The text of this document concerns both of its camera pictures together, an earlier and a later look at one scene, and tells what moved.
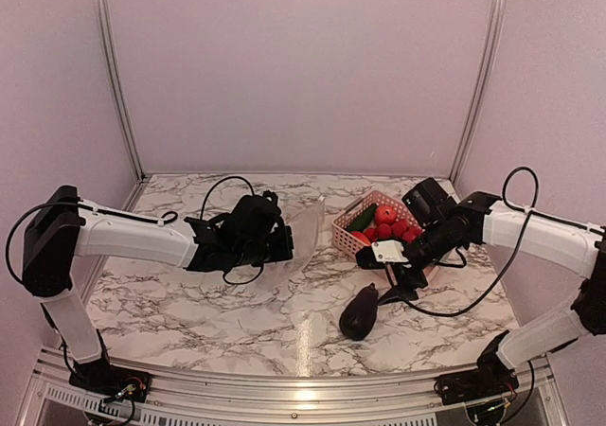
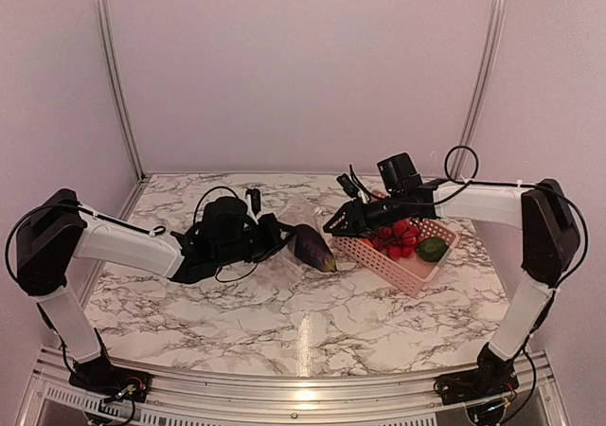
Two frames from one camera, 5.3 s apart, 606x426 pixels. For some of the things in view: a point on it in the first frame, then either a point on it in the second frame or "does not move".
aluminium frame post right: [478, 101] does not move
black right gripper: [404, 290] → [356, 220]
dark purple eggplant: [358, 315] → [310, 245]
